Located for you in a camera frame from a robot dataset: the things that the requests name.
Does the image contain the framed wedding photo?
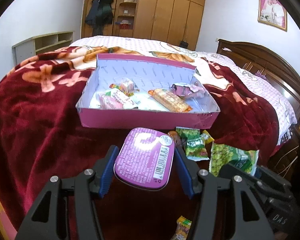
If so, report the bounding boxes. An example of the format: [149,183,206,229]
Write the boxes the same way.
[258,0,287,31]

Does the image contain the small yellow candy packet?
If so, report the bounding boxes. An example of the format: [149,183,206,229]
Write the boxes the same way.
[201,130,214,145]

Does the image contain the pink peach drink pouch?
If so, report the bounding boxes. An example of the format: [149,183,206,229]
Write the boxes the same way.
[98,90,138,109]

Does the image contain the pink cardboard box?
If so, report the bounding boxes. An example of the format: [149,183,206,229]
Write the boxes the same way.
[76,54,221,129]

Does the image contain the red floral blanket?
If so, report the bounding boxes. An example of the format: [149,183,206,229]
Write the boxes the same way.
[0,46,279,239]

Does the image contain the wooden headboard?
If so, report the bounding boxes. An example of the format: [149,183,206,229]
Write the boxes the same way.
[217,39,300,126]

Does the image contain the orange corn snack pack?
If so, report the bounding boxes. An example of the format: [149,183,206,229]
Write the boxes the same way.
[148,88,192,113]

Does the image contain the grey low shelf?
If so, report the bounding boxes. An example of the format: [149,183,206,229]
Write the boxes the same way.
[12,31,74,65]

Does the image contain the hanging dark coats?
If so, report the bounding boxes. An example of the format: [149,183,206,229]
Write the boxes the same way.
[85,0,114,36]

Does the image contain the wooden wardrobe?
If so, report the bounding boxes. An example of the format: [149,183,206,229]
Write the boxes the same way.
[81,0,205,50]

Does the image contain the purple candy tin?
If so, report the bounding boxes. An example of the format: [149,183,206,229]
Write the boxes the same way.
[114,127,175,191]

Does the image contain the green pea snack bag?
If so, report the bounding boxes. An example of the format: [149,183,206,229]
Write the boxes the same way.
[175,127,209,161]

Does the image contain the black bag on floor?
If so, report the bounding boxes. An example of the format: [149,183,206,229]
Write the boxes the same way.
[179,41,189,49]

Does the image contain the clear candy pack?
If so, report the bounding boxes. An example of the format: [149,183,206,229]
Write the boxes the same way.
[119,78,140,96]

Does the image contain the colourful gummy candy bag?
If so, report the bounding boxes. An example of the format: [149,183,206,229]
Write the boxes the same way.
[171,216,192,240]

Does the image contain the orange jelly cup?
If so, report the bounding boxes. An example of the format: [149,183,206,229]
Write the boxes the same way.
[168,131,182,146]

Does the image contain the red pot on shelf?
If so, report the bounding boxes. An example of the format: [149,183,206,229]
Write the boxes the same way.
[115,20,131,30]

